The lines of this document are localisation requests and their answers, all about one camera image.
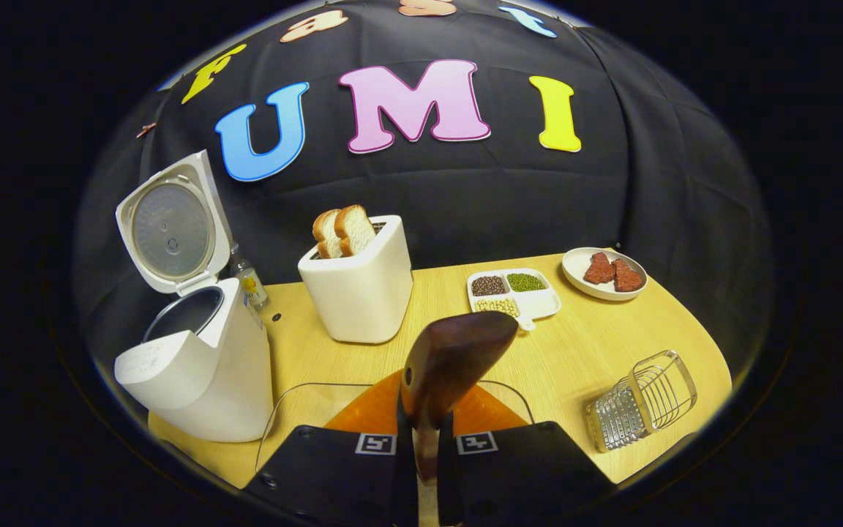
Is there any bread slice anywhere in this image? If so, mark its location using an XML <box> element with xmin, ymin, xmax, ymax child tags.
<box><xmin>312</xmin><ymin>209</ymin><xmax>344</xmax><ymax>259</ymax></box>
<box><xmin>334</xmin><ymin>204</ymin><xmax>377</xmax><ymax>257</ymax></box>

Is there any brown wooden spoon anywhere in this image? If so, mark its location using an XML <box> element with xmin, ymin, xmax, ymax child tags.
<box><xmin>400</xmin><ymin>311</ymin><xmax>520</xmax><ymax>484</ymax></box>

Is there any white divided bean dish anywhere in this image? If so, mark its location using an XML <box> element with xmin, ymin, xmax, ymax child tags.
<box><xmin>467</xmin><ymin>268</ymin><xmax>562</xmax><ymax>332</ymax></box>

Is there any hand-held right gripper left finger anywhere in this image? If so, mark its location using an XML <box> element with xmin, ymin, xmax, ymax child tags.
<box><xmin>242</xmin><ymin>370</ymin><xmax>419</xmax><ymax>527</ymax></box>

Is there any white toaster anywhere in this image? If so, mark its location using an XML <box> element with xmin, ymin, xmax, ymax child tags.
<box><xmin>298</xmin><ymin>214</ymin><xmax>414</xmax><ymax>345</ymax></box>

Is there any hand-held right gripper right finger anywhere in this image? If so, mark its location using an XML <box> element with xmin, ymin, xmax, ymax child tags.
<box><xmin>436</xmin><ymin>384</ymin><xmax>616</xmax><ymax>527</ymax></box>

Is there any small glass bottle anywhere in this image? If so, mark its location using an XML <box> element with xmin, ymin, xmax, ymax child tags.
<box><xmin>230</xmin><ymin>245</ymin><xmax>271</xmax><ymax>312</ymax></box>

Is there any clear box of white rice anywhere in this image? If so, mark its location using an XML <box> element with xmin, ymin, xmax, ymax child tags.
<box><xmin>255</xmin><ymin>381</ymin><xmax>536</xmax><ymax>476</ymax></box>

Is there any white rice cooker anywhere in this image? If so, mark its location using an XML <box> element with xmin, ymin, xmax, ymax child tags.
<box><xmin>114</xmin><ymin>150</ymin><xmax>274</xmax><ymax>444</ymax></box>

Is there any metal wire chopstick holder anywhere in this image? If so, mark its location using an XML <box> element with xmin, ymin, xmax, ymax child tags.
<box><xmin>586</xmin><ymin>350</ymin><xmax>698</xmax><ymax>453</ymax></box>

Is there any red meat piece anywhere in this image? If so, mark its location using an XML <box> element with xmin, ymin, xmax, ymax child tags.
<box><xmin>612</xmin><ymin>258</ymin><xmax>645</xmax><ymax>292</ymax></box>
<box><xmin>584</xmin><ymin>252</ymin><xmax>617</xmax><ymax>285</ymax></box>

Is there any white round plate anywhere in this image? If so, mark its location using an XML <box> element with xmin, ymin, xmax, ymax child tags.
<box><xmin>562</xmin><ymin>247</ymin><xmax>648</xmax><ymax>302</ymax></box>

